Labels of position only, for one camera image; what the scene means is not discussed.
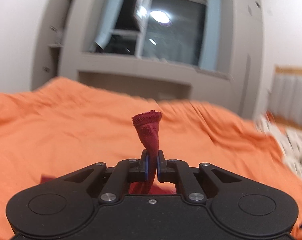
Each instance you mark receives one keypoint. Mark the grey padded headboard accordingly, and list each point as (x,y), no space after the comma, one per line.
(285,100)

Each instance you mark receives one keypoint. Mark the light blue curtain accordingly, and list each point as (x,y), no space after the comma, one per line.
(108,21)
(210,46)

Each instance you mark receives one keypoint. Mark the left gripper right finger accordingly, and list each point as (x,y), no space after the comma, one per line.
(165,169)

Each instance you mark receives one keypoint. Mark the cream patterned clothes pile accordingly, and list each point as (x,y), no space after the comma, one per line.
(289,140)

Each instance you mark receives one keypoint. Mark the orange bed cover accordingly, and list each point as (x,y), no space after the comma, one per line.
(65,126)

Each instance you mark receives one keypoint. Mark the left light blue curtain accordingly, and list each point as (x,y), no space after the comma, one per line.
(108,21)

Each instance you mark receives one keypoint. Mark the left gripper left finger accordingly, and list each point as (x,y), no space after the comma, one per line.
(139,168)

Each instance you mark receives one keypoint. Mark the dark red small garment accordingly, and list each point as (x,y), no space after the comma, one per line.
(147,127)

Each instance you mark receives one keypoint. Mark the grey wall cabinet unit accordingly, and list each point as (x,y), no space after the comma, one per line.
(69,26)

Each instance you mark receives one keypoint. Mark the window with dark glass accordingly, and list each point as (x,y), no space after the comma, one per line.
(168,30)

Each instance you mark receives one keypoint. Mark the right light blue curtain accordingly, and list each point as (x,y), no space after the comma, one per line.
(210,46)

